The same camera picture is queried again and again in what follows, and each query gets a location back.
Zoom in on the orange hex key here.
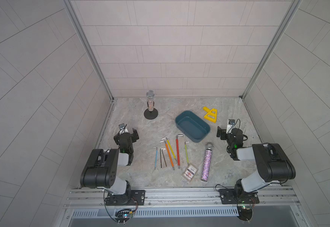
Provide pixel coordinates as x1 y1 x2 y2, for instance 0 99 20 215
160 138 175 170

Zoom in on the bare steel hex key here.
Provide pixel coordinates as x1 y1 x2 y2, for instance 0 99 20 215
161 148 167 167
160 148 165 168

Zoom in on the green hex key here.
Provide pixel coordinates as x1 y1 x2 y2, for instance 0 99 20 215
184 141 189 164

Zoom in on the red hex key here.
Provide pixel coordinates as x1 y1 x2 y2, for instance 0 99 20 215
176 134 183 169

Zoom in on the yellow hex key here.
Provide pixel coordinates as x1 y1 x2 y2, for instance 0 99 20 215
162 137 176 160

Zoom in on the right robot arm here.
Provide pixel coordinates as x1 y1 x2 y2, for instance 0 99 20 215
216 127 296 204

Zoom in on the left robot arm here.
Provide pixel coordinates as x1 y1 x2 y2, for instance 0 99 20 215
80 124 139 206

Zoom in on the blue hex key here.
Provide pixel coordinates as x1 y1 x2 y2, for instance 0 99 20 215
153 147 158 170

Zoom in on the teal storage box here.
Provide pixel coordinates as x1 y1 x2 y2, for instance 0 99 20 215
175 110 211 143

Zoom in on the purple glitter microphone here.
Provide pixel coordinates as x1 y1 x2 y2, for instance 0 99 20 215
201 142 214 182

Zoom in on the yellow plastic triangle stand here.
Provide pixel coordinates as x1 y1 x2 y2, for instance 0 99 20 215
203 107 217 123

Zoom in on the microphone on black stand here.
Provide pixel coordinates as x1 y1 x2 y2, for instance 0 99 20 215
144 90 158 120

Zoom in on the small card packet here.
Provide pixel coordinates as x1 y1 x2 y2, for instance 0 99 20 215
182 163 198 182

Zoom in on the right controller board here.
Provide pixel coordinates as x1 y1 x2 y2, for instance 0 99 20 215
237 205 253 222

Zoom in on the controller board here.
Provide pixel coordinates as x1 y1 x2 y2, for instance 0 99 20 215
237 205 253 222
114 209 136 225

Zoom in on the left controller board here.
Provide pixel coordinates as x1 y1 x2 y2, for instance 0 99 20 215
114 209 136 225

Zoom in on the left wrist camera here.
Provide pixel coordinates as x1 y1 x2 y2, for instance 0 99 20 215
119 124 129 135

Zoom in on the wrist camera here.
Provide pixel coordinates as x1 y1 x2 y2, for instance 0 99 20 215
226 119 236 134
119 124 129 135

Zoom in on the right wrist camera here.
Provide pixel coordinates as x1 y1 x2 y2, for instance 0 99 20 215
226 119 236 134

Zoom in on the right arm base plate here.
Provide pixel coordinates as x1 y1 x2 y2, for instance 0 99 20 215
218 188 260 205

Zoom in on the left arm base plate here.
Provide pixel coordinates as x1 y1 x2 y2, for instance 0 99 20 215
104 190 146 206

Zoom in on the aluminium front rail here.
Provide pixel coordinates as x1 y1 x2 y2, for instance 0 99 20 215
63 185 300 209

